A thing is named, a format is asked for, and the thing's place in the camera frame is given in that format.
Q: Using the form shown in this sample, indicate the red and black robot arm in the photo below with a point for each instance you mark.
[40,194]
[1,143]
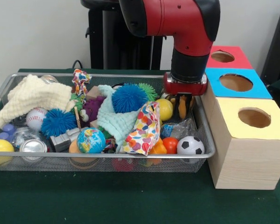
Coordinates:
[177,18]

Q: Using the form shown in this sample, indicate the orange brown plush toy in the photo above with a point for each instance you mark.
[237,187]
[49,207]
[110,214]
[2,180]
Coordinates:
[183,107]

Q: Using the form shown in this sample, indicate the cream waffle cloth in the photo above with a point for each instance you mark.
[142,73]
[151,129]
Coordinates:
[37,93]

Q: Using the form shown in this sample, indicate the black and white soccer ball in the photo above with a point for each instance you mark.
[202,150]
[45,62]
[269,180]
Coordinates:
[190,145]

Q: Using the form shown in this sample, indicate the red soda can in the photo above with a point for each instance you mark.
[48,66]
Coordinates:
[33,146]

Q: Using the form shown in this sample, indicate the smooth yellow ball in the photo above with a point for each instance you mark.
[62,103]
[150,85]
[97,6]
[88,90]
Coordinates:
[165,109]

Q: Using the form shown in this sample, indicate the small knotted multicoloured cloth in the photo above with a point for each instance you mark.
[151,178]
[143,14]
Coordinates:
[80,81]

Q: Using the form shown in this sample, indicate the globe print ball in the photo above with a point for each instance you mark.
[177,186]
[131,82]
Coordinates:
[91,140]

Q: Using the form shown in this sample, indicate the wooden box with three holes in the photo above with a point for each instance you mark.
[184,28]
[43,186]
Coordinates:
[247,163]

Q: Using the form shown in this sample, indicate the mint green waffle cloth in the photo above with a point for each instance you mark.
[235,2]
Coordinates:
[109,119]

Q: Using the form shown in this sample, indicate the blue spiky ball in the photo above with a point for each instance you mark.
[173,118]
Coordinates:
[58,123]

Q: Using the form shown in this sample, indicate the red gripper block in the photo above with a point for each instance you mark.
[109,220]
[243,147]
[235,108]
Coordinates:
[185,87]

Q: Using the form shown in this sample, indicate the large multicoloured patterned cloth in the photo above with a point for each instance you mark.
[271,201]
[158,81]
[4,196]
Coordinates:
[144,130]

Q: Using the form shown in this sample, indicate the dark green table cloth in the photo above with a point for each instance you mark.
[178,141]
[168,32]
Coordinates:
[130,198]

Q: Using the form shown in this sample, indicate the white baseball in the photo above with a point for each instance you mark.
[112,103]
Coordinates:
[34,119]

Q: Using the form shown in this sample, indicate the blue spiky toy with eyes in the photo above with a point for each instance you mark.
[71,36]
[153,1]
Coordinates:
[129,99]

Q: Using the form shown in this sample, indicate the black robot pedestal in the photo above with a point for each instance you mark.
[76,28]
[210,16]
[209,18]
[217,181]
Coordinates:
[95,46]

